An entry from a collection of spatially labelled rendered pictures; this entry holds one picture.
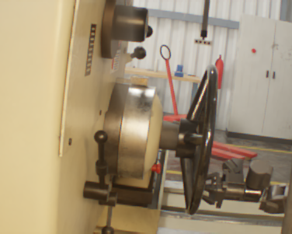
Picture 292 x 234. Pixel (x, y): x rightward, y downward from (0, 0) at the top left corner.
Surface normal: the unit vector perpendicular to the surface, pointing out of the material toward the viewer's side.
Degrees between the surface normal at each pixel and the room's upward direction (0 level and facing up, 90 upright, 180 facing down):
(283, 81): 90
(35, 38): 90
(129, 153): 105
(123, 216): 90
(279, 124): 90
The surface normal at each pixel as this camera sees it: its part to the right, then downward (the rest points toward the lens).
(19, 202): -0.09, 0.15
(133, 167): -0.14, 0.68
